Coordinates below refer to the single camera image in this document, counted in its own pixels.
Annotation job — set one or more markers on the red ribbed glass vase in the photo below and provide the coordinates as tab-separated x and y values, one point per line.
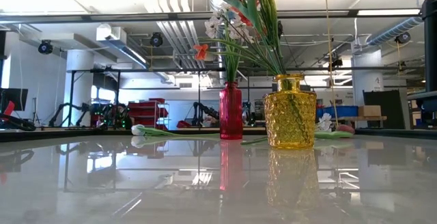
231	114

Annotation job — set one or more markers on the white artificial blossom spray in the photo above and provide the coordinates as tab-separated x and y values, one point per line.
325	119
212	27

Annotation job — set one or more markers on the white artificial tulip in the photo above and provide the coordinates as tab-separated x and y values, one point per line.
137	130

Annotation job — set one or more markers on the background black robot arm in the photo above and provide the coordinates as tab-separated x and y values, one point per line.
201	107

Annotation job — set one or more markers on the yellow textured glass vase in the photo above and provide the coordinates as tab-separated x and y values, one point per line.
290	114

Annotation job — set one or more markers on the red storage shelf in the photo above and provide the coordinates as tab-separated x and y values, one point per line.
143	109

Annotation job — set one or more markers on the white glossy work surface sheet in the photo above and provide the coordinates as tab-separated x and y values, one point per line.
136	190

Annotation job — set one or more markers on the blue storage bins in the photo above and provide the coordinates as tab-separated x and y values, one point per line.
341	111

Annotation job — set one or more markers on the cardboard box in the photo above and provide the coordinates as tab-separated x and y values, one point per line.
369	111

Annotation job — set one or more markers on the black board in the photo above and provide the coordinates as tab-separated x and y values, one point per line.
385	109

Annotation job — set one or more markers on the black computer monitor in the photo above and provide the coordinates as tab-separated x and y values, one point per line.
17	96

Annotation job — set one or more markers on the background black workstation frame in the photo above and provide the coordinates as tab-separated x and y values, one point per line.
143	70

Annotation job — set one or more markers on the black ceiling camera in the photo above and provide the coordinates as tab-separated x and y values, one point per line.
403	38
45	47
156	40

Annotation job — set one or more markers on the white ceiling duct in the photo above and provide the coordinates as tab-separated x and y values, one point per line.
112	36

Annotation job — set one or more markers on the silver flexible air duct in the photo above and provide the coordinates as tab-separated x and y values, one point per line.
392	31

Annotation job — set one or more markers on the black aluminium table frame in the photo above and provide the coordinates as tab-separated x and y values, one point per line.
431	46

